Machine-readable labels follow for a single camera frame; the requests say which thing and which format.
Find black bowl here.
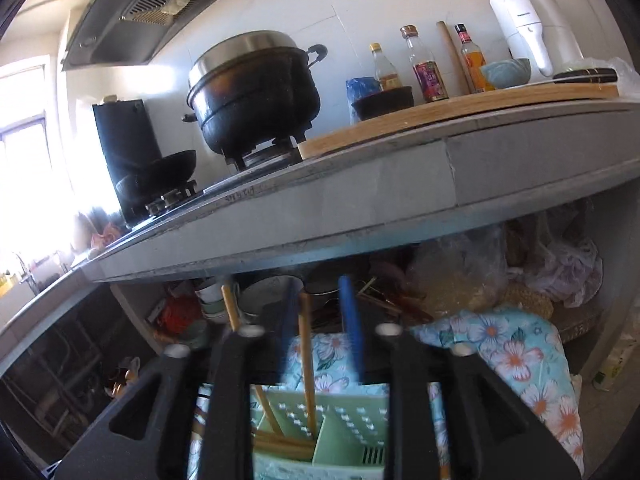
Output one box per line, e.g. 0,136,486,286
351,86,416,122

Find bright window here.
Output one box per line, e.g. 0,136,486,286
0,55,58,261

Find floral light blue blanket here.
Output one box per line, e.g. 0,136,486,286
187,310,586,480

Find green perforated utensil holder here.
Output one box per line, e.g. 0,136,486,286
250,382,391,480

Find grey concrete counter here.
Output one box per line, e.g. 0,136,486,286
0,95,640,361

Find pink white plastic bag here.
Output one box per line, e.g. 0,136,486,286
525,240,601,308

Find gas stove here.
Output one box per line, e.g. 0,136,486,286
125,135,306,221

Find pink cloth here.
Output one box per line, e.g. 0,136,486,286
90,222,123,252

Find wooden cutting board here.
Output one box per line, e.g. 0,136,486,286
297,82,621,158

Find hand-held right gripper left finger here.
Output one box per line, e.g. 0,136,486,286
55,276,303,480

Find steel range hood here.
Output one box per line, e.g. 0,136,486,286
60,0,241,71

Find white floral bowl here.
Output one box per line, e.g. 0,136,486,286
195,280,223,305

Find purple label sauce bottle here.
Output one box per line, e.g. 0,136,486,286
400,25,450,103

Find red snack packets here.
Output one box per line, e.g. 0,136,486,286
155,295,201,332

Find wooden chopstick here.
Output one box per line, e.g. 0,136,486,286
221,284,283,437
255,429,316,450
298,292,318,443
255,440,315,462

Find black handled knife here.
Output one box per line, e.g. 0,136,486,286
530,67,618,86

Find blue plastic bag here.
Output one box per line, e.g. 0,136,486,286
345,76,381,123

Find light blue bowl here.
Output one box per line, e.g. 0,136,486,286
479,57,532,91

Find metal sink faucet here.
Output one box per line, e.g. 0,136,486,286
15,252,42,296

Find red cap orange bottle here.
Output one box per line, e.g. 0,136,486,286
454,23,488,93

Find black wok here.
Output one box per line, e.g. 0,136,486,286
115,150,198,211

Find teal bowl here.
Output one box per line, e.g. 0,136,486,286
175,320,208,353

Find white kitchen appliance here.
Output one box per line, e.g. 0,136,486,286
489,0,586,78

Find clear plastic bags bundle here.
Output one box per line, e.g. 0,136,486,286
405,225,508,316

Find wooden rolling pin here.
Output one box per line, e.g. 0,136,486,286
436,21,471,96

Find black cooking pot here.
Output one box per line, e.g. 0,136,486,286
182,31,328,156

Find yellow cap sauce bottle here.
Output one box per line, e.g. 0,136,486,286
370,42,405,92

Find black stove side panel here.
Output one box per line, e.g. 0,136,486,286
92,99,163,226

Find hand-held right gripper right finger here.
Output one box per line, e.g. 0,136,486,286
339,274,583,480

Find steel pot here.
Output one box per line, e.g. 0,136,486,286
240,275,306,318

